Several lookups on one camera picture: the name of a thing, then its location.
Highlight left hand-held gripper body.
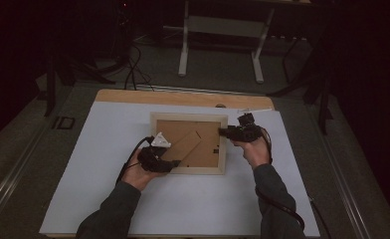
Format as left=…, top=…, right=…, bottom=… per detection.
left=137, top=131, right=172, bottom=173

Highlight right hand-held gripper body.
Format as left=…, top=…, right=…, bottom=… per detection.
left=232, top=107, right=273, bottom=143

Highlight wooden picture frame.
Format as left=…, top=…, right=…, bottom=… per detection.
left=149, top=112, right=230, bottom=176

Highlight person's left hand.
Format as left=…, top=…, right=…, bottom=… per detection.
left=121, top=148, right=166, bottom=192

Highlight person's right hand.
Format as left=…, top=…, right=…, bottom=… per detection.
left=231, top=127, right=273, bottom=170

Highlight white table mat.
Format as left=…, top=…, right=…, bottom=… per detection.
left=38, top=101, right=320, bottom=237

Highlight black metal stand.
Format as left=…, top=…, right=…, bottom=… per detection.
left=267, top=33, right=335, bottom=136
left=43, top=49, right=117, bottom=118

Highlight black floor socket plate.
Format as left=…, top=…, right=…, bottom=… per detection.
left=52, top=116, right=77, bottom=130

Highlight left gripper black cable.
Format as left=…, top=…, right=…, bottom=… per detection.
left=115, top=134, right=155, bottom=185

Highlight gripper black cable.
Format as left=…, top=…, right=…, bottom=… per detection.
left=115, top=134, right=155, bottom=185
left=255, top=125, right=332, bottom=239

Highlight metal floor rail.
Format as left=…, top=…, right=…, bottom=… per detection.
left=0, top=125, right=50, bottom=230
left=306, top=104, right=375, bottom=239
left=134, top=84, right=267, bottom=98

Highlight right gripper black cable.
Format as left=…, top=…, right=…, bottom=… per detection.
left=255, top=125, right=332, bottom=239

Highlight black floor cables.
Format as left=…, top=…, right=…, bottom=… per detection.
left=122, top=41, right=156, bottom=93

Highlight white metal desk frame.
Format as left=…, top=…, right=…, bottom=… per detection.
left=177, top=0, right=277, bottom=84

